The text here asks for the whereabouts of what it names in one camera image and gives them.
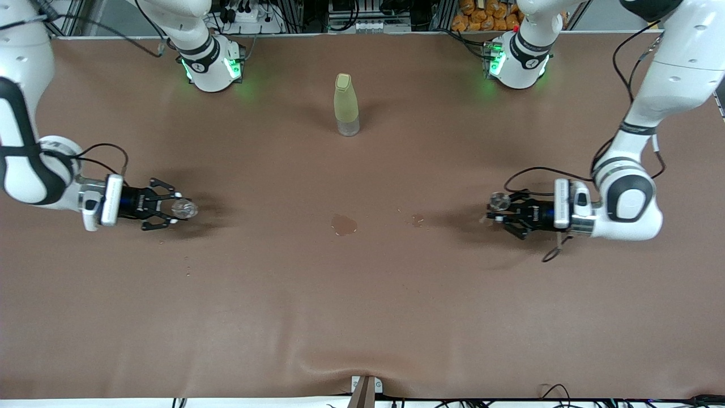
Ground thin black cable loop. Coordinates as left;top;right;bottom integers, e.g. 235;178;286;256
540;384;574;408

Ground steel hourglass measuring jigger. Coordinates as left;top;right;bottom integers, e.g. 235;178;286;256
485;191;514;225

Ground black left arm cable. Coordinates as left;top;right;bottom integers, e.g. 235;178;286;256
502;22;667;264

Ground aluminium frame post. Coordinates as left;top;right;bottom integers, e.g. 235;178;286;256
48;0;86;40

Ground brown table cover mat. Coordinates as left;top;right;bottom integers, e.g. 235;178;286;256
0;31;725;400

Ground yellow-green bottle with clear base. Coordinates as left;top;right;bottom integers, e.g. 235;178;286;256
334;73;361;137

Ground large brown liquid puddle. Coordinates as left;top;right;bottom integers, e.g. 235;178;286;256
331;214;359;237

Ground orange snack packs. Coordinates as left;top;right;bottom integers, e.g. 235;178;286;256
451;0;524;32

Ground small clear glass cup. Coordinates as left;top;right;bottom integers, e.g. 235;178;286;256
171;198;199;221

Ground white connector strip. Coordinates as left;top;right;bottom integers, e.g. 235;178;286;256
329;19;412;34

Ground metal table edge bracket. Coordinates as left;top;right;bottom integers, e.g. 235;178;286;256
350;375;384;408

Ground white power strip with plugs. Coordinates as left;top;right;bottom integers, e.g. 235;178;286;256
218;3;284;36

